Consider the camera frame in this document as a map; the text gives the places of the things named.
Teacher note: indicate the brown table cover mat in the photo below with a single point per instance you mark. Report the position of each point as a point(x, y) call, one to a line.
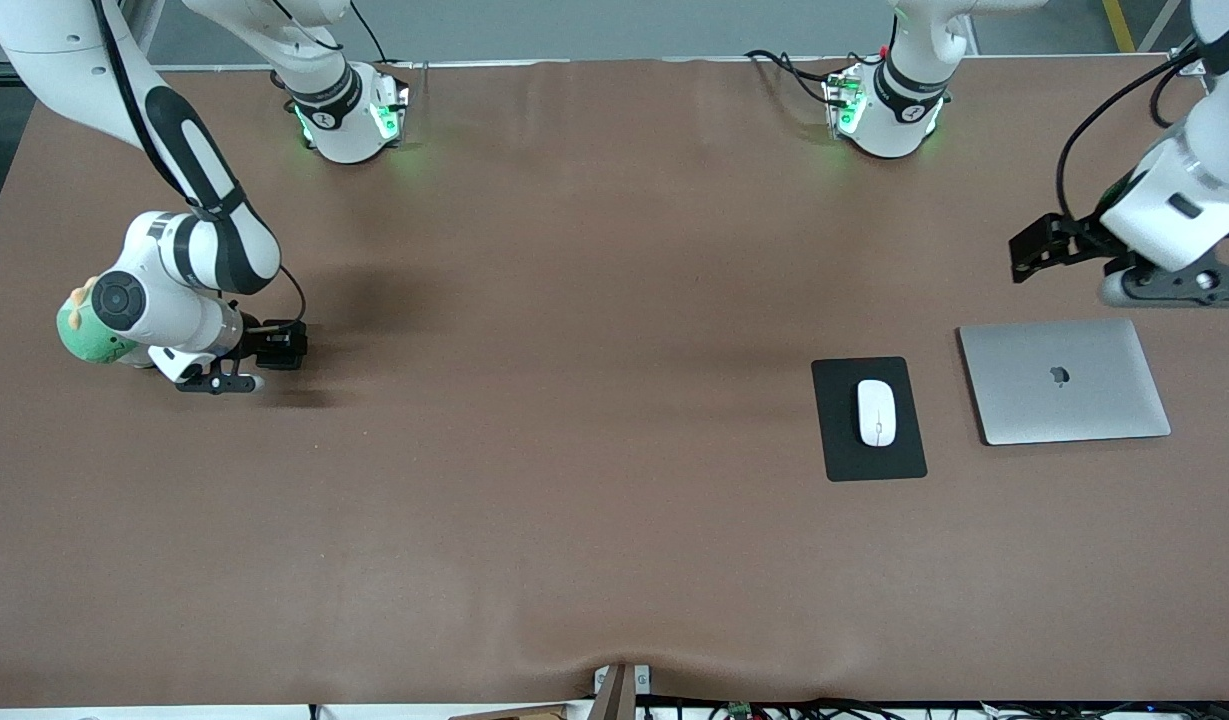
point(614, 520)

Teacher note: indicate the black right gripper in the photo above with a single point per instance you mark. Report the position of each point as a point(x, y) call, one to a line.
point(258, 343)

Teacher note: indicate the silver closed laptop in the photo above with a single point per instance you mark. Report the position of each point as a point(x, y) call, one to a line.
point(1064, 400)

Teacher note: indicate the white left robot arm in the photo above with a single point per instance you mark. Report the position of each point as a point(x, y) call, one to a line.
point(1184, 200)

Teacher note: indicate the white computer mouse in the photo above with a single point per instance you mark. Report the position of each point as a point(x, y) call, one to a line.
point(876, 410)

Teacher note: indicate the black phone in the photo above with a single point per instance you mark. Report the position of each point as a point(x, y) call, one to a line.
point(294, 346)

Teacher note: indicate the aluminium frame post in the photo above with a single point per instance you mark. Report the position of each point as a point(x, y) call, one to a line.
point(1189, 55)

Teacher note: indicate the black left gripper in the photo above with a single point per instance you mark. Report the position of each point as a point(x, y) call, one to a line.
point(1084, 241)

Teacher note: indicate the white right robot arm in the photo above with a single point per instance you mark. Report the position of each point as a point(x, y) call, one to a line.
point(174, 290)

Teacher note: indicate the black mouse pad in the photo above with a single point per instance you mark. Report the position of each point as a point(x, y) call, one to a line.
point(839, 440)

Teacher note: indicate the green dinosaur plush toy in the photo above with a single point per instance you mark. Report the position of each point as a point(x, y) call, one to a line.
point(74, 335)

